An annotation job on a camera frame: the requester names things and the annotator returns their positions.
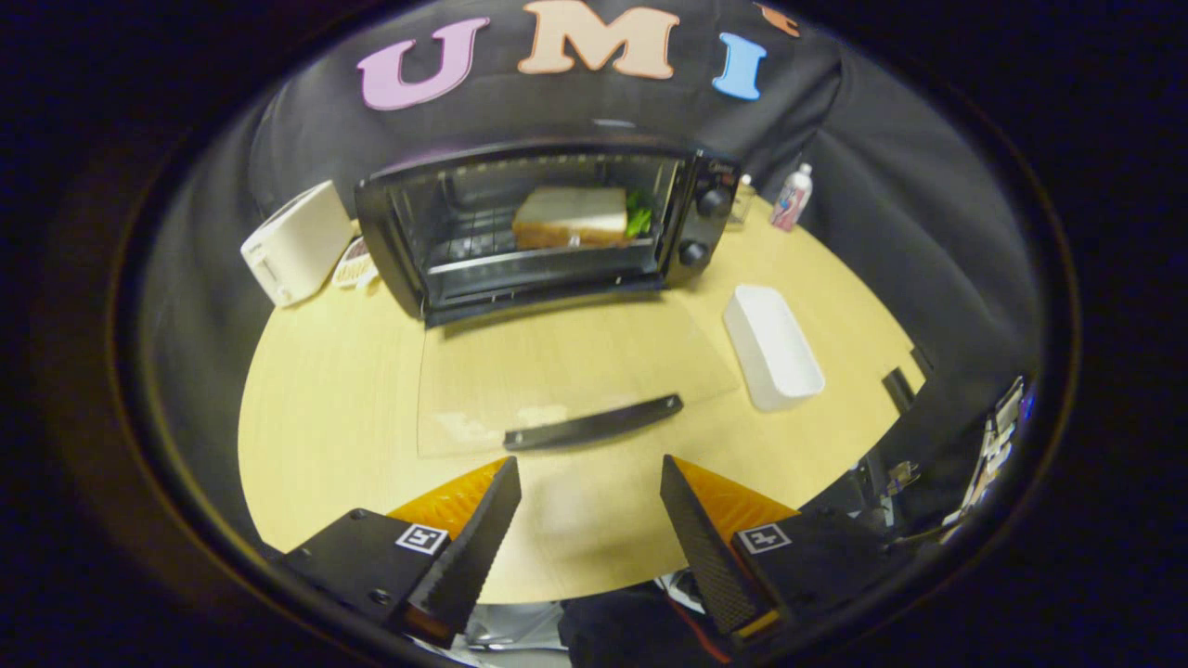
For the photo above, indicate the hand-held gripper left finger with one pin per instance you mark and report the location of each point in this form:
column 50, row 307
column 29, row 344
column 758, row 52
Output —
column 478, row 552

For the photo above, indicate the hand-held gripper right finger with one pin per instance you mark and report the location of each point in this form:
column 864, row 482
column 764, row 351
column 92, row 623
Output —
column 705, row 547

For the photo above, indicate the black toaster oven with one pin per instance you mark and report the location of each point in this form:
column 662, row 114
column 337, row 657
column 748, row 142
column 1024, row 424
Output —
column 390, row 223

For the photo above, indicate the white bread lettuce sandwich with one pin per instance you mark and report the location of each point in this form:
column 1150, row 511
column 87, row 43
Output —
column 571, row 215

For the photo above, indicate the white pop-up toaster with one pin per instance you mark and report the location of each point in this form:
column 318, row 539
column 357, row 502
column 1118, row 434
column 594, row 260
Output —
column 297, row 243

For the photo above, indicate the white rectangular tray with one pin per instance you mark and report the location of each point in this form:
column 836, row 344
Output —
column 770, row 348

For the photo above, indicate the short black bar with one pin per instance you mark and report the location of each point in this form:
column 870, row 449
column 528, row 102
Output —
column 921, row 360
column 897, row 390

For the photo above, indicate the small patterned snack packet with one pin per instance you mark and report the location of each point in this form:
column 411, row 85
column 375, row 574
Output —
column 355, row 264

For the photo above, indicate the cluttered side shelf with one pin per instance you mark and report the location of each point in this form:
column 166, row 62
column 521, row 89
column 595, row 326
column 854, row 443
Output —
column 998, row 436

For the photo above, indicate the clear glass jar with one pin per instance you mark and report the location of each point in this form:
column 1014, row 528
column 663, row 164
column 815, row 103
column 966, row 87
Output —
column 742, row 204

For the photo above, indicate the small bottle with pink label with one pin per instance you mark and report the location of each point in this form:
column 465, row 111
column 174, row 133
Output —
column 792, row 199

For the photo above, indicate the black backdrop cloth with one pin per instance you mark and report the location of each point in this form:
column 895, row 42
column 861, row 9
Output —
column 910, row 204

